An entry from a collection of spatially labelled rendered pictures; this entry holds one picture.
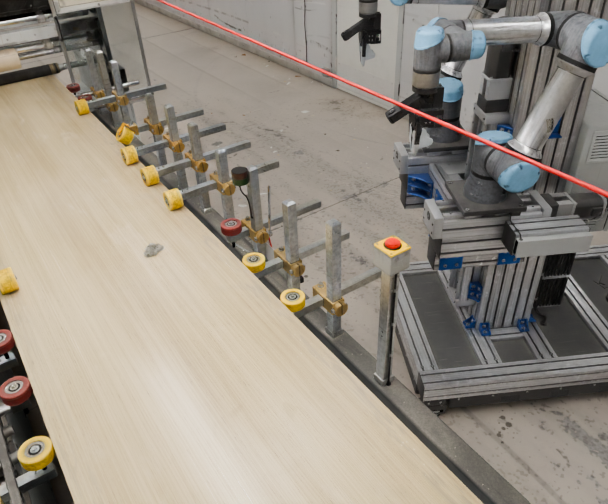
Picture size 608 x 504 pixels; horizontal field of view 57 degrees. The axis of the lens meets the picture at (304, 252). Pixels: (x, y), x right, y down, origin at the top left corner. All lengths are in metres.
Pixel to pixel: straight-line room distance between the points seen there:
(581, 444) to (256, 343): 1.58
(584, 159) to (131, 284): 1.68
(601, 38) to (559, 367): 1.41
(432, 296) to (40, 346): 1.84
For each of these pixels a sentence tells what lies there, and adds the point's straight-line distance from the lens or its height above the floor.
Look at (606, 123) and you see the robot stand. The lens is 2.31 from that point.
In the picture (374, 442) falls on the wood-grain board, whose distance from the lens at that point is 1.45.
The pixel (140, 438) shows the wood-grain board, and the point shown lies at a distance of 1.53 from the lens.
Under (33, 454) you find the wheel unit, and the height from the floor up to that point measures 0.90.
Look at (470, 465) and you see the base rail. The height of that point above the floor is 0.70.
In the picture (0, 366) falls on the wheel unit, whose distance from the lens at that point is 1.99.
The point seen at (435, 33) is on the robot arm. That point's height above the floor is 1.67.
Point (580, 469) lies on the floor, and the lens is 2.67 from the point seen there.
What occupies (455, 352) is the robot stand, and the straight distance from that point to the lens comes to 2.64.
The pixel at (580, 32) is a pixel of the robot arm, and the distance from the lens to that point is 1.85.
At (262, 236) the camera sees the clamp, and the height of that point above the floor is 0.86.
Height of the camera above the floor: 2.08
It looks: 36 degrees down
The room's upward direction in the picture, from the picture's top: 3 degrees counter-clockwise
